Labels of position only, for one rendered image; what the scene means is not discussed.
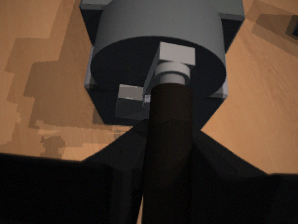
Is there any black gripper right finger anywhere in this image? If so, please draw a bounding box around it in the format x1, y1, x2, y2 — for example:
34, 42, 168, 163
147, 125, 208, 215
190, 125, 298, 224

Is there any grey block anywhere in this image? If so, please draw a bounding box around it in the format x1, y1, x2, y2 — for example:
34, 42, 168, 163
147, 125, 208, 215
292, 21, 298, 37

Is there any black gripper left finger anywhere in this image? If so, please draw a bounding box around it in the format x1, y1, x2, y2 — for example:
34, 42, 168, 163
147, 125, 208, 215
0, 119, 149, 224

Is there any grey rectangular base plate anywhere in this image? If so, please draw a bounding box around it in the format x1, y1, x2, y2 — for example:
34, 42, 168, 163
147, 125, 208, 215
79, 0, 246, 224

